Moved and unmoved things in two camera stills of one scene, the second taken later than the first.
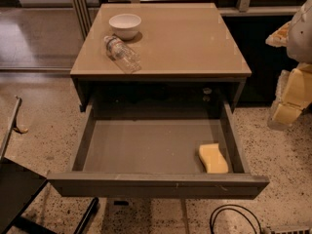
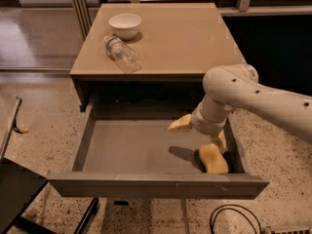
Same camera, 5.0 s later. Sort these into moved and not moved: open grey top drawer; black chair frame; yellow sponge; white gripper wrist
Moved: white gripper wrist
Not moved: yellow sponge; black chair frame; open grey top drawer
